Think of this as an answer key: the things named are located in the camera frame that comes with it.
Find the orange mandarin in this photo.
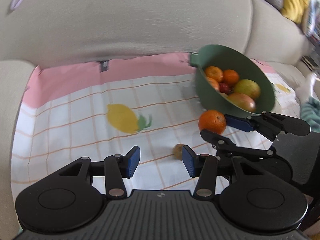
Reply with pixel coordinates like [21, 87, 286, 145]
[204, 66, 223, 83]
[198, 110, 227, 134]
[206, 77, 220, 92]
[223, 69, 240, 88]

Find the small brown kiwi fruit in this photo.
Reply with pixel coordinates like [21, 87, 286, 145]
[172, 144, 184, 160]

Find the red tomato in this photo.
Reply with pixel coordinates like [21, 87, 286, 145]
[219, 82, 232, 95]

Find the red-green mango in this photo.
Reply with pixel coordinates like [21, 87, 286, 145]
[227, 93, 256, 112]

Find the yellow-green mango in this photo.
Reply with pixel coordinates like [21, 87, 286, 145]
[233, 79, 261, 100]

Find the checked lemon print cloth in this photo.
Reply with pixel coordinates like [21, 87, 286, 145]
[11, 53, 215, 196]

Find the green colander bowl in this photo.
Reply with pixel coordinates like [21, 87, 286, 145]
[189, 44, 276, 118]

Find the beige sofa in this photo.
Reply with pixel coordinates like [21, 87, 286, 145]
[1, 0, 309, 239]

